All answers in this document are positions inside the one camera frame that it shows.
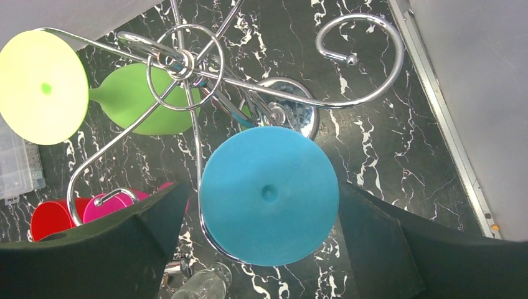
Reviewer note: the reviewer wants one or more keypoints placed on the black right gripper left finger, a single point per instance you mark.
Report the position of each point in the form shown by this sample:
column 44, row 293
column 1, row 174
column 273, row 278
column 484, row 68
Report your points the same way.
column 121, row 255

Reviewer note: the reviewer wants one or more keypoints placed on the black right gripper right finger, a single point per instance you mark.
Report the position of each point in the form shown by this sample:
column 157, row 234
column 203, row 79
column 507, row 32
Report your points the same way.
column 397, row 254

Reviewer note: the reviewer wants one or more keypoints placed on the pink wine glass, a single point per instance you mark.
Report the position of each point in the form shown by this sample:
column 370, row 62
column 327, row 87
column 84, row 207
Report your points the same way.
column 120, row 201

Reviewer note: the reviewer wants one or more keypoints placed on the red wine glass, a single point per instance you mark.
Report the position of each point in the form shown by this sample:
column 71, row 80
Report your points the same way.
column 50, row 217

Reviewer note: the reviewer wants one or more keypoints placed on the clear wine glass silver rack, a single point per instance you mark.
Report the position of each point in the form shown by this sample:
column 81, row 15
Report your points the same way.
column 209, row 283

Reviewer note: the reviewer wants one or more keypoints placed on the blue wine glass silver rack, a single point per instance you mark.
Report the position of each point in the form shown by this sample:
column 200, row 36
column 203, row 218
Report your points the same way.
column 269, row 196

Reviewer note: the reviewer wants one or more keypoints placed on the green wine glass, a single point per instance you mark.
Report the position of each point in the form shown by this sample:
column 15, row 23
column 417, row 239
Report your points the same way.
column 45, row 91

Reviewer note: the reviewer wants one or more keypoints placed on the clear plastic screw box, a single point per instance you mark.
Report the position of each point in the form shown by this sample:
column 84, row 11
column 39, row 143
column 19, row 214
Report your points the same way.
column 21, row 167

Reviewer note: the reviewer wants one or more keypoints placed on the silver wire glass rack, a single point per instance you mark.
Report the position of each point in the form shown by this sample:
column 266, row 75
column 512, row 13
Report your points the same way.
column 185, row 67

